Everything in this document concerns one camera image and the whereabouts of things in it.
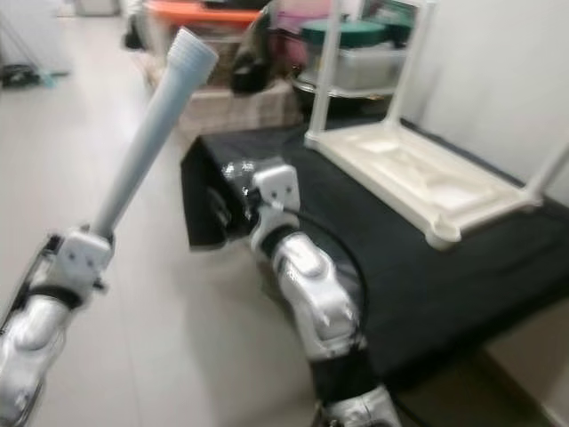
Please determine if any pink purple container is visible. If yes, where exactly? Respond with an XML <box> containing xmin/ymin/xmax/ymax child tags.
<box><xmin>271</xmin><ymin>0</ymin><xmax>330</xmax><ymax>35</ymax></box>

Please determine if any black coiled hose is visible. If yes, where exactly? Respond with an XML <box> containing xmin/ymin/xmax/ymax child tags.
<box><xmin>0</xmin><ymin>65</ymin><xmax>41</xmax><ymax>88</ymax></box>

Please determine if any shiny black plastic bag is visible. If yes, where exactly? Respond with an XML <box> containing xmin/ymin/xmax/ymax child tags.
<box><xmin>229</xmin><ymin>0</ymin><xmax>281</xmax><ymax>94</ymax></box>

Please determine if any patterned cloth covered bench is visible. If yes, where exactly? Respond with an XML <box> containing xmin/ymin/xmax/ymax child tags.
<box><xmin>142</xmin><ymin>58</ymin><xmax>303</xmax><ymax>134</ymax></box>

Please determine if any dark green tray with label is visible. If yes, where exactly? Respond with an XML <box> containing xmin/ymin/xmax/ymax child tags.
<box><xmin>360</xmin><ymin>0</ymin><xmax>419</xmax><ymax>44</ymax></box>

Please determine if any clear bin with orange lid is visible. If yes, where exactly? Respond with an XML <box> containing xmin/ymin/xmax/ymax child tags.
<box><xmin>142</xmin><ymin>0</ymin><xmax>263</xmax><ymax>85</ymax></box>

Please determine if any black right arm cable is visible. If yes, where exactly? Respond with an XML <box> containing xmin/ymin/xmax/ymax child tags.
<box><xmin>298</xmin><ymin>209</ymin><xmax>370</xmax><ymax>348</ymax></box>

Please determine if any clear plastic food container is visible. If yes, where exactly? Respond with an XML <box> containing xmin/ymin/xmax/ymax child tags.
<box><xmin>307</xmin><ymin>46</ymin><xmax>408</xmax><ymax>92</ymax></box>

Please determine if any black tablecloth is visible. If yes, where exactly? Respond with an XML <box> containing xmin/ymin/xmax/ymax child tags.
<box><xmin>180</xmin><ymin>123</ymin><xmax>569</xmax><ymax>383</ymax></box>

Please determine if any green round pot lid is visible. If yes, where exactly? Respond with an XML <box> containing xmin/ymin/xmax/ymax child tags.
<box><xmin>301</xmin><ymin>20</ymin><xmax>410</xmax><ymax>50</ymax></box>

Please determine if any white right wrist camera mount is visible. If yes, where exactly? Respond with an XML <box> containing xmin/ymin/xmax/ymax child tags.
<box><xmin>249</xmin><ymin>165</ymin><xmax>301</xmax><ymax>252</ymax></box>

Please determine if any white plastic table top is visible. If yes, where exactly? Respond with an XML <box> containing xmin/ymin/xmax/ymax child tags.
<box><xmin>304</xmin><ymin>123</ymin><xmax>543</xmax><ymax>250</ymax></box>

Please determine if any crumpled clear tape piece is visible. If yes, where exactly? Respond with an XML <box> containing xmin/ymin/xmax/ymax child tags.
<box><xmin>222</xmin><ymin>160</ymin><xmax>276</xmax><ymax>186</ymax></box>

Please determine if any white plastic table leg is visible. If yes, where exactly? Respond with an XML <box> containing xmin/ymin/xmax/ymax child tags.
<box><xmin>529</xmin><ymin>142</ymin><xmax>569</xmax><ymax>204</ymax></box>
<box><xmin>309</xmin><ymin>0</ymin><xmax>346</xmax><ymax>141</ymax></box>
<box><xmin>92</xmin><ymin>27</ymin><xmax>219</xmax><ymax>241</ymax></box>
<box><xmin>387</xmin><ymin>0</ymin><xmax>439</xmax><ymax>130</ymax></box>

